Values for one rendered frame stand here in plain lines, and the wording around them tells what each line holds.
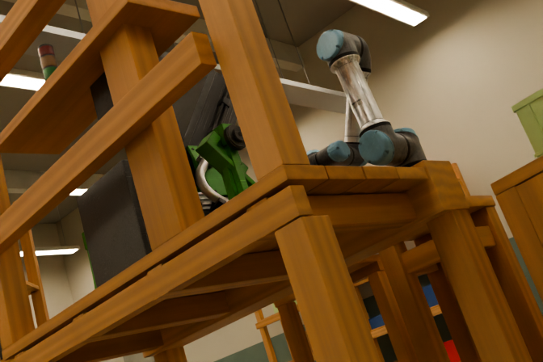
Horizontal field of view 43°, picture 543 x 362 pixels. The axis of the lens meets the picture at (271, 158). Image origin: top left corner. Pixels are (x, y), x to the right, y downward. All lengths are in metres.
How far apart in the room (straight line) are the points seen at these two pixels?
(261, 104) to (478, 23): 6.63
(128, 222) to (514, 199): 1.11
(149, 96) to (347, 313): 0.74
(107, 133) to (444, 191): 0.93
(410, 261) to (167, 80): 1.06
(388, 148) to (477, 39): 5.78
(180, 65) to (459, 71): 6.53
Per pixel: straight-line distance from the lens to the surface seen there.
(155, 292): 1.86
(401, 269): 2.35
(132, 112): 1.84
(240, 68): 1.61
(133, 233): 2.13
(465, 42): 8.10
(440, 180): 1.96
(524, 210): 1.95
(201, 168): 2.19
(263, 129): 1.53
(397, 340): 2.51
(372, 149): 2.34
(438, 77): 8.17
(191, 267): 1.73
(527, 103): 1.99
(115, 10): 1.97
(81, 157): 2.05
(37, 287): 5.08
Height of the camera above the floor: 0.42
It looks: 19 degrees up
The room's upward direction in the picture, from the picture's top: 19 degrees counter-clockwise
